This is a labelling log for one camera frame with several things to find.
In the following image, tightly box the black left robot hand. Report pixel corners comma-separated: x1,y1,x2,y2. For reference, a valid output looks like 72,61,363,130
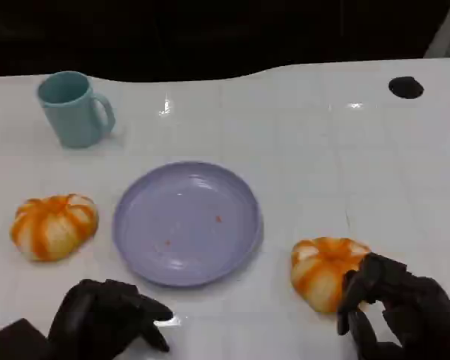
46,278,174,360

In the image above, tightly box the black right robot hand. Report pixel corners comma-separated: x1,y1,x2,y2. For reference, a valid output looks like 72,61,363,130
336,252,450,360

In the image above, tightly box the orange white toy bread roll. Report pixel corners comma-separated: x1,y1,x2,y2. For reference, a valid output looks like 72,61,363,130
9,193,100,263
290,236,372,315

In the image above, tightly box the lilac plate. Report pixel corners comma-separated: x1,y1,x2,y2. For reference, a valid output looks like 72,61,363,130
112,160,264,289

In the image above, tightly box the pale green mug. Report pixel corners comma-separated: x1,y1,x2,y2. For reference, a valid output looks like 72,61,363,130
36,70,116,149

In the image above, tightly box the black round table grommet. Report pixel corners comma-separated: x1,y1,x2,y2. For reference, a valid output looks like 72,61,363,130
388,76,425,100

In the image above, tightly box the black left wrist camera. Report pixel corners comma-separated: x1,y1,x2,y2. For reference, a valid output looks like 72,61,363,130
0,318,50,360

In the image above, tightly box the grey metal post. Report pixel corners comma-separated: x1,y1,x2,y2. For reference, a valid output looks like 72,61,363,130
423,0,450,59

